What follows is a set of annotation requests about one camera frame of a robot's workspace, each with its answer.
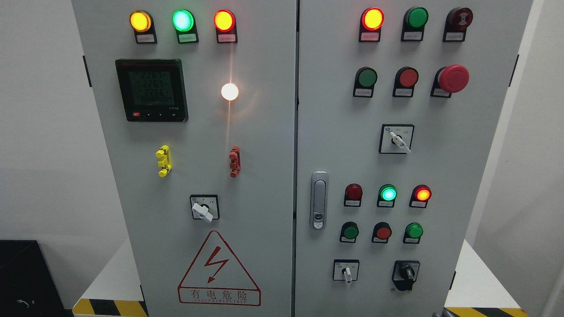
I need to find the black rotary knob switch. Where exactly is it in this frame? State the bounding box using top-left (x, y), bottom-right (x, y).
top-left (392, 260), bottom-right (420, 291)

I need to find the red terminal connector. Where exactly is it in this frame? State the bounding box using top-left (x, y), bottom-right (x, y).
top-left (228, 146), bottom-right (241, 178)

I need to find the dark red indicator light left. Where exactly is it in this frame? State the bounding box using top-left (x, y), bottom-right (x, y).
top-left (344, 183), bottom-right (363, 207)

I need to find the white glowing indicator light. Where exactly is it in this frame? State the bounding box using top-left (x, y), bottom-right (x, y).
top-left (220, 82), bottom-right (239, 102)

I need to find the green push button lower left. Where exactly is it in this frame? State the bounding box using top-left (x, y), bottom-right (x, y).
top-left (340, 221), bottom-right (360, 243)

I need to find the green push button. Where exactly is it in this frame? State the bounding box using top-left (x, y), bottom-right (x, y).
top-left (401, 7), bottom-right (429, 42)
top-left (340, 221), bottom-right (360, 243)

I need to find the grey cabinet left door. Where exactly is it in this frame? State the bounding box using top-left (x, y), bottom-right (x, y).
top-left (72, 0), bottom-right (297, 317)

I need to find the grey cabinet door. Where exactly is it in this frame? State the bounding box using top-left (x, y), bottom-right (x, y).
top-left (295, 0), bottom-right (533, 317)
top-left (72, 0), bottom-right (297, 317)

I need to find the green lit indicator middle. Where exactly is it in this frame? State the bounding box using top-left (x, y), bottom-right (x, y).
top-left (377, 184), bottom-right (397, 207)

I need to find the green push button second row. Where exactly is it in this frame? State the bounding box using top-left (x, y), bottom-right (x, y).
top-left (352, 67), bottom-right (378, 98)

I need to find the yellow terminal connector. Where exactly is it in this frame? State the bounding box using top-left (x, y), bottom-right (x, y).
top-left (155, 144), bottom-right (172, 178)

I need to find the red push button lower middle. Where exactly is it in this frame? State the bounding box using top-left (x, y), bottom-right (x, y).
top-left (372, 221), bottom-right (392, 243)

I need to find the grey cabinet right door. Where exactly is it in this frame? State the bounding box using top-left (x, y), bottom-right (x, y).
top-left (295, 0), bottom-right (533, 317)

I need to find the red electric danger warning sticker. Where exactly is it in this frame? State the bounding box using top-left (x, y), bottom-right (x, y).
top-left (178, 230), bottom-right (261, 306)

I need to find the red indicator light right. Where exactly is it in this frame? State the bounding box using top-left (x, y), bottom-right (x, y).
top-left (409, 184), bottom-right (432, 208)

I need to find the black digital power meter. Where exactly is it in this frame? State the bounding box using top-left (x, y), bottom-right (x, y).
top-left (115, 59), bottom-right (189, 122)

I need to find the red push button second row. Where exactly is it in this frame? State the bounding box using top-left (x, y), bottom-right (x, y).
top-left (392, 66), bottom-right (419, 98)

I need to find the red-orange indicator light left door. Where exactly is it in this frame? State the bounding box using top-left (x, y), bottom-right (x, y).
top-left (213, 9), bottom-right (238, 44)

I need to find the green illuminated button lower right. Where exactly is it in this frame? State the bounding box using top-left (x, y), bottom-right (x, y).
top-left (403, 222), bottom-right (423, 244)

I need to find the red lit indicator right door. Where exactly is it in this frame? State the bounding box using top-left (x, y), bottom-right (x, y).
top-left (358, 7), bottom-right (385, 42)

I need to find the green indicator light top left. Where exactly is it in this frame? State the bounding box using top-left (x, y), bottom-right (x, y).
top-left (172, 9), bottom-right (199, 44)

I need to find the red emergency stop mushroom button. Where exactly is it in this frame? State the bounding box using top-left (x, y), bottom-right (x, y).
top-left (430, 64), bottom-right (470, 98)

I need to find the green push button top right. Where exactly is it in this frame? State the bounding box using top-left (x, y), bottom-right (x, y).
top-left (401, 7), bottom-right (429, 42)

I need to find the yellow indicator light top left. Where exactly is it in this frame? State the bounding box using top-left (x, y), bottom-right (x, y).
top-left (130, 10), bottom-right (157, 44)

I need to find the white platform with hazard stripes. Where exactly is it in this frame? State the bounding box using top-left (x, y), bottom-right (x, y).
top-left (72, 240), bottom-right (527, 317)

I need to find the dark red buzzer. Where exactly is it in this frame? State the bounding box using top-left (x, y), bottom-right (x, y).
top-left (442, 7), bottom-right (473, 42)

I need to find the black box lower left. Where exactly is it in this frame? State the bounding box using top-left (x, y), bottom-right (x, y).
top-left (0, 240), bottom-right (67, 317)

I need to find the silver door latch handle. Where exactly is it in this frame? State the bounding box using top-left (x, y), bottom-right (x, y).
top-left (310, 171), bottom-right (328, 229)

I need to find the white selector switch left door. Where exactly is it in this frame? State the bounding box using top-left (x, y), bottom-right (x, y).
top-left (189, 194), bottom-right (220, 223)

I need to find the white selector switch door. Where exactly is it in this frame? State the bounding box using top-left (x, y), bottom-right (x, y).
top-left (332, 259), bottom-right (360, 288)
top-left (189, 194), bottom-right (220, 223)

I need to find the white selector switch upper right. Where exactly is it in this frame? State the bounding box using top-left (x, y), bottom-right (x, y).
top-left (378, 124), bottom-right (415, 154)

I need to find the white selector switch lower right door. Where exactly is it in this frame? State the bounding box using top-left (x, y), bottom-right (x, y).
top-left (332, 259), bottom-right (360, 288)

